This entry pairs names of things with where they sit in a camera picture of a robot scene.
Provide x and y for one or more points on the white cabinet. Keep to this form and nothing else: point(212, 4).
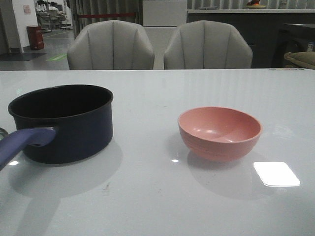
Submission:
point(164, 13)

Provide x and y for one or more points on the right grey upholstered chair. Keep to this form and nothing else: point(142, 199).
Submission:
point(207, 45)

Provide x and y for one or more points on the dark counter with white top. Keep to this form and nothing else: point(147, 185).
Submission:
point(262, 29)

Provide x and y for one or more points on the glass lid with blue knob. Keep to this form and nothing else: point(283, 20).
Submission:
point(3, 133)

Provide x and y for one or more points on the left grey upholstered chair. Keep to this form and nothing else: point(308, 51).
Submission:
point(111, 45)

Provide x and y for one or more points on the dark blue saucepan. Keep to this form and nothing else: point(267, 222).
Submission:
point(60, 124)

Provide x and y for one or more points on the fruit plate on counter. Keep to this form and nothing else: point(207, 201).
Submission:
point(254, 4)

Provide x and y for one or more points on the grey upholstered chair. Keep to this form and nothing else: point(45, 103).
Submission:
point(111, 45)
point(207, 45)

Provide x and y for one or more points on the red trash bin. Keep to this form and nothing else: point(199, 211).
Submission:
point(35, 37)

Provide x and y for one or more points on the pink plastic bowl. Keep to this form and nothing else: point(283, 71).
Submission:
point(219, 134)

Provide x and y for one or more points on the coloured sticker strip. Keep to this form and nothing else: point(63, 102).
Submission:
point(286, 69)

